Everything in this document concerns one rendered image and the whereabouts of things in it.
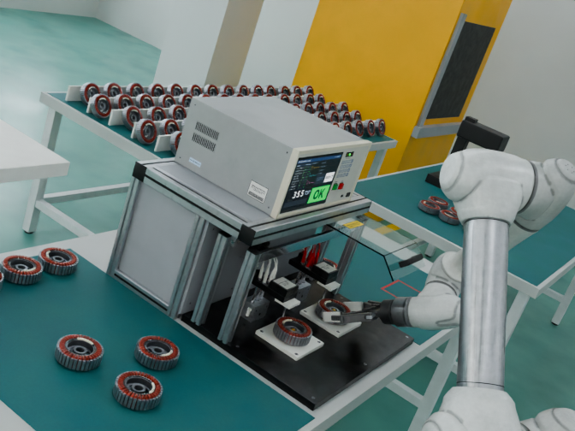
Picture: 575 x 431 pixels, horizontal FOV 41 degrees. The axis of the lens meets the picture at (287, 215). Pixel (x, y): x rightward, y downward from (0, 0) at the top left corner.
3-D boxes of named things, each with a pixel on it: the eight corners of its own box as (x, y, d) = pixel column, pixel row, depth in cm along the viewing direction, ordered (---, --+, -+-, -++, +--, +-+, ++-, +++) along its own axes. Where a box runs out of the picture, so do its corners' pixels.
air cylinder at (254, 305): (264, 316, 233) (270, 301, 231) (250, 322, 227) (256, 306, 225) (251, 308, 235) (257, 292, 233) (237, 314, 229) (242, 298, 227)
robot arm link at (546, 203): (538, 198, 198) (492, 187, 194) (582, 151, 185) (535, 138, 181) (551, 239, 189) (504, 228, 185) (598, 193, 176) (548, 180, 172)
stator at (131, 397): (107, 404, 175) (111, 391, 174) (117, 377, 186) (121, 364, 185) (155, 416, 177) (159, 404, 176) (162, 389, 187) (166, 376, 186)
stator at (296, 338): (316, 343, 226) (320, 332, 225) (292, 351, 217) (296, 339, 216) (288, 322, 232) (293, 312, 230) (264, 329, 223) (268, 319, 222)
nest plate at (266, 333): (323, 346, 228) (324, 342, 227) (296, 361, 215) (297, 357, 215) (282, 321, 234) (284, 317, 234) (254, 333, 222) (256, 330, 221)
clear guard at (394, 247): (424, 266, 247) (431, 250, 245) (393, 281, 227) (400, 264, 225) (341, 221, 261) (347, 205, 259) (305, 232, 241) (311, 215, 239)
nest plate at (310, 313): (360, 325, 248) (361, 322, 248) (338, 338, 236) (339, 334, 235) (323, 303, 255) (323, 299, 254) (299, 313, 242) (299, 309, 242)
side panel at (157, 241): (180, 317, 221) (210, 217, 210) (173, 320, 219) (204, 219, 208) (112, 271, 233) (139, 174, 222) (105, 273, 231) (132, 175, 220)
